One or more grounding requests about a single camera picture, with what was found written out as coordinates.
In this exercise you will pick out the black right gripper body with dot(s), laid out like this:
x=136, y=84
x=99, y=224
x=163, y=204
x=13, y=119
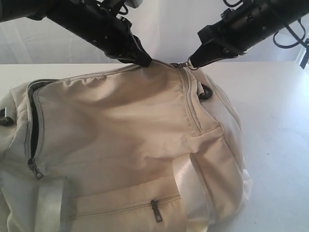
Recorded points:
x=247, y=25

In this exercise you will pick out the cream fabric duffel bag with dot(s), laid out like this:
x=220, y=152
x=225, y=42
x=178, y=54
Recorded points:
x=135, y=149

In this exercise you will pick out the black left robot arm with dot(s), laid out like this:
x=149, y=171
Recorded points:
x=32, y=9

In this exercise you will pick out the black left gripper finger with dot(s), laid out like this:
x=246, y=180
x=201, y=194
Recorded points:
x=141, y=57
x=126, y=58

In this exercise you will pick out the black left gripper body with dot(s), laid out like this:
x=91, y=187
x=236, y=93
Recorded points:
x=96, y=22

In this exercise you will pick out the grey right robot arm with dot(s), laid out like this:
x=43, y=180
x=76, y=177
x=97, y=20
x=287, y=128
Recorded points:
x=242, y=28

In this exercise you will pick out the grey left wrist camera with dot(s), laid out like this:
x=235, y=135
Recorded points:
x=133, y=3

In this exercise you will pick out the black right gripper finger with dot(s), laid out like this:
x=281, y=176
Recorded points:
x=210, y=53

